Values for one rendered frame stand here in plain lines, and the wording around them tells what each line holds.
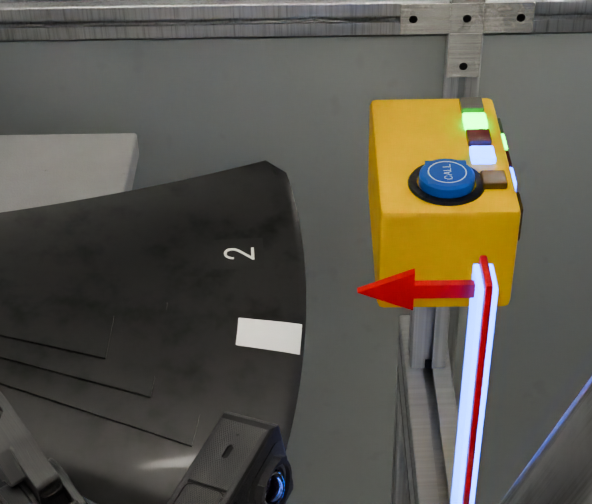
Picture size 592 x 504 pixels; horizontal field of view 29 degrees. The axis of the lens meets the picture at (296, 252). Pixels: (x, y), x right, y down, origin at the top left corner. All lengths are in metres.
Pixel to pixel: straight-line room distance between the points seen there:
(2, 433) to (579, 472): 0.22
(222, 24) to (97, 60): 0.15
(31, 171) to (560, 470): 1.00
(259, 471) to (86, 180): 0.82
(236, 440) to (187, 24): 0.87
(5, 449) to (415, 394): 0.58
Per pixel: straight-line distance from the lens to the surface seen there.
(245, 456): 0.46
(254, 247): 0.60
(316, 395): 1.62
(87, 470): 0.54
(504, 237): 0.83
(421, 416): 0.96
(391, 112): 0.93
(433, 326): 0.98
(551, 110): 1.36
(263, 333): 0.57
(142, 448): 0.54
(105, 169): 1.26
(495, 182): 0.84
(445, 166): 0.84
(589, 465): 0.33
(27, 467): 0.44
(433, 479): 0.91
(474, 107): 0.93
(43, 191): 1.24
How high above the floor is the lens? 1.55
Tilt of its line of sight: 38 degrees down
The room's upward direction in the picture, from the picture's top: 1 degrees counter-clockwise
